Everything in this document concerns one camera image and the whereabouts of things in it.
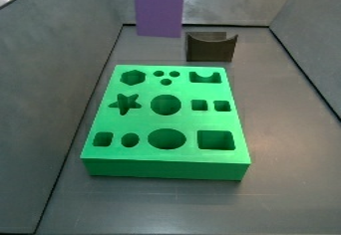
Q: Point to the purple arch block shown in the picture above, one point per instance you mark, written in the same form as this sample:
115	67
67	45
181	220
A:
158	17

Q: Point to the green shape sorter board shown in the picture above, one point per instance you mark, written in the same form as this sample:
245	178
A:
167	124

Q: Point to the black curved holder stand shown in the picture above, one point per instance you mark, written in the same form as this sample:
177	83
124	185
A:
209	47

